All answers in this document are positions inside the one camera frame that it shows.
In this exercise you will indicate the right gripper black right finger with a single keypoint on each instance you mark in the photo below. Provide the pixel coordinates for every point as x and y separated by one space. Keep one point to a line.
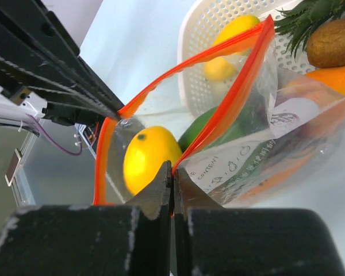
213 240

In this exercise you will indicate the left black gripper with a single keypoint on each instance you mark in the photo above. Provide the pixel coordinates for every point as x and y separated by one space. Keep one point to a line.
38 58

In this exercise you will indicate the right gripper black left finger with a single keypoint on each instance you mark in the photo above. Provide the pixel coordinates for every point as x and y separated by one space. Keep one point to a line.
128 239

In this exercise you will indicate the yellow mango front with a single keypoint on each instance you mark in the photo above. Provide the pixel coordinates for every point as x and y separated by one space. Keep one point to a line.
145 154

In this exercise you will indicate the clear zip bag red zipper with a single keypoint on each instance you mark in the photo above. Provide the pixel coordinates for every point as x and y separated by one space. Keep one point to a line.
217 146

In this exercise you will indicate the light blue table mat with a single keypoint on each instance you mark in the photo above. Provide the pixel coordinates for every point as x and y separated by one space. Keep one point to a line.
130 43

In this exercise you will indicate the white plastic basket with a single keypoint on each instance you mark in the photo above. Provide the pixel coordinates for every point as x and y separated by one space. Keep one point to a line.
198 31

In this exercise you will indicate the orange yellow pear fruit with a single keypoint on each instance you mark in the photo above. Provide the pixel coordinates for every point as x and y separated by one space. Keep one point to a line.
333 77

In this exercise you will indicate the brown kiwi fruit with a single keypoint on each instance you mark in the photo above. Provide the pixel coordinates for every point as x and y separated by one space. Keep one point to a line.
326 46

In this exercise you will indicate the orange spiky fruit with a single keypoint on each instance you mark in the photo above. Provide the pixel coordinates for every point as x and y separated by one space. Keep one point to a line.
302 20

